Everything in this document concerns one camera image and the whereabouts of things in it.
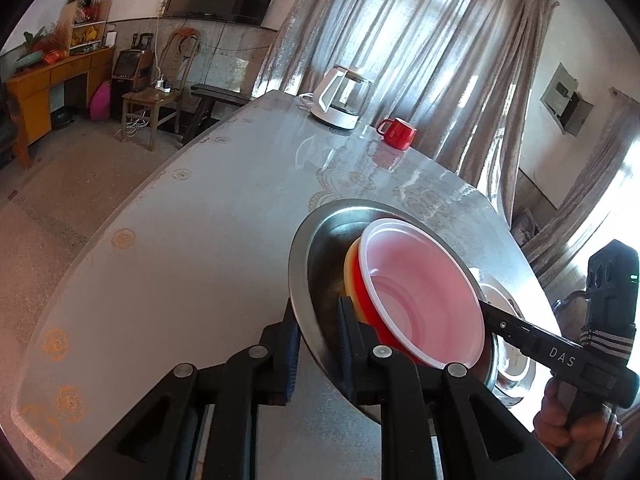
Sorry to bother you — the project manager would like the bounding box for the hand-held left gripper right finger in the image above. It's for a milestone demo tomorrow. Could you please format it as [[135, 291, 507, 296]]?
[[336, 296, 576, 480]]

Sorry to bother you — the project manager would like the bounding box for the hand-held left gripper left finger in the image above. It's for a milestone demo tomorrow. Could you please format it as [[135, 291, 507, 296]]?
[[65, 297, 302, 480]]

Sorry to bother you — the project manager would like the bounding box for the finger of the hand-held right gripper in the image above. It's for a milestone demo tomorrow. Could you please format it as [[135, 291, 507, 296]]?
[[479, 300, 549, 362]]

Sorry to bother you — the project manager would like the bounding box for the white plate red blue print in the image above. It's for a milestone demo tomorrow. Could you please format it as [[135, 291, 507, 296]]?
[[472, 270, 540, 408]]

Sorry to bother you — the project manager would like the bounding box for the yellow plastic bowl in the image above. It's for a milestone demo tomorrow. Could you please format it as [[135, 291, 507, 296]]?
[[343, 237, 373, 326]]

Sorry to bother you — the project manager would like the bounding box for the stainless steel bowl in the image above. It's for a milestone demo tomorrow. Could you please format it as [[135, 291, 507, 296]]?
[[287, 199, 498, 423]]

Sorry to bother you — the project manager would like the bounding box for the red plastic bowl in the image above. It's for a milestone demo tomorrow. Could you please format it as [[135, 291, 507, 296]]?
[[357, 218, 486, 367]]

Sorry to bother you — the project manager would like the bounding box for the person's right hand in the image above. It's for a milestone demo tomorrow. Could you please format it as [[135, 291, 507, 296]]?
[[532, 377, 623, 478]]

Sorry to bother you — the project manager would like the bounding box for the grey patterned bag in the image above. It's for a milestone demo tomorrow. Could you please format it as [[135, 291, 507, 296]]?
[[510, 207, 540, 247]]

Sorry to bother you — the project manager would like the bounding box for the narrow beige curtain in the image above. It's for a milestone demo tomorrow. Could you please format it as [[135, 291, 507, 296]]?
[[522, 87, 640, 291]]

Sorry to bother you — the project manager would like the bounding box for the red mug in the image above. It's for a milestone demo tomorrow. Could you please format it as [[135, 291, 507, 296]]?
[[376, 117, 417, 151]]

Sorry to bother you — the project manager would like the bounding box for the white glass kettle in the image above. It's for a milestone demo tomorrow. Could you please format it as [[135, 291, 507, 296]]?
[[311, 64, 373, 131]]

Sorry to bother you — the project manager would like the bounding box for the dark wooden bench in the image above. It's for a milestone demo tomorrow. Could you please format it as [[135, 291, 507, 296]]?
[[182, 83, 251, 147]]

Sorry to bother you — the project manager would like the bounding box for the wooden chair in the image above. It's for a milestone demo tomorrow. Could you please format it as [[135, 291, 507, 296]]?
[[120, 27, 202, 152]]

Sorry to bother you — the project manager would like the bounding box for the wide beige curtain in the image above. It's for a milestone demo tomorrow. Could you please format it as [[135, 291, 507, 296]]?
[[250, 0, 558, 221]]

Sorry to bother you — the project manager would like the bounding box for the pink bag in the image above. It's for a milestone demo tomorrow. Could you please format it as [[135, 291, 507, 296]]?
[[90, 80, 114, 122]]

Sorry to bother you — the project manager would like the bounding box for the dark speaker box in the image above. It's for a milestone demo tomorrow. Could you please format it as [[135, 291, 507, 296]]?
[[111, 49, 153, 107]]

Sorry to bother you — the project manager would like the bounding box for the orange wooden cabinet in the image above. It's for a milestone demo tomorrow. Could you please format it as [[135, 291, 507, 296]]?
[[5, 46, 117, 170]]

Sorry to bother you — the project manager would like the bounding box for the small wooden shelf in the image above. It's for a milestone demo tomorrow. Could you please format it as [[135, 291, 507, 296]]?
[[62, 2, 108, 55]]

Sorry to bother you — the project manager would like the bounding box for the green plant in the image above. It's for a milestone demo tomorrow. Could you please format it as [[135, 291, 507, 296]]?
[[15, 25, 53, 68]]

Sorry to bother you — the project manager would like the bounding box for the wall electrical panel box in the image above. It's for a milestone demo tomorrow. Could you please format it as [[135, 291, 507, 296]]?
[[540, 62, 595, 136]]

